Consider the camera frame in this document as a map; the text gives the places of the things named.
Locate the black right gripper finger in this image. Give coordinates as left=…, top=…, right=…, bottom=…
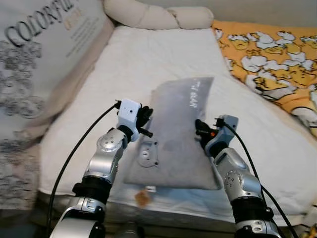
left=194, top=119, right=210, bottom=142

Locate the grey lettered pillow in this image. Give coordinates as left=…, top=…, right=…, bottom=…
left=123, top=76, right=224, bottom=191

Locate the white quilted mattress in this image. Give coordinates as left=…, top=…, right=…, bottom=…
left=39, top=25, right=317, bottom=215

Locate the small brown scrap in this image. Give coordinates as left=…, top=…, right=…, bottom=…
left=135, top=190, right=150, bottom=208

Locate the grey bed base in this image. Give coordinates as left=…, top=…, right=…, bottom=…
left=35, top=193, right=317, bottom=236

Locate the grey robot leg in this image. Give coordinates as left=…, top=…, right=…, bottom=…
left=116, top=222, right=145, bottom=238

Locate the yellow cartoon egg blanket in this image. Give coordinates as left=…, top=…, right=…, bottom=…
left=212, top=20, right=317, bottom=127

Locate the cream long bolster pillow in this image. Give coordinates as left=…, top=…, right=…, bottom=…
left=103, top=0, right=215, bottom=30

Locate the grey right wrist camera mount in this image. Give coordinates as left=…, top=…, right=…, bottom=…
left=206, top=115, right=240, bottom=155

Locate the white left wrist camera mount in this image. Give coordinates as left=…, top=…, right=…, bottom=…
left=117, top=99, right=144, bottom=130

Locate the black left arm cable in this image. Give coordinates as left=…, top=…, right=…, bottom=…
left=46, top=101, right=122, bottom=238

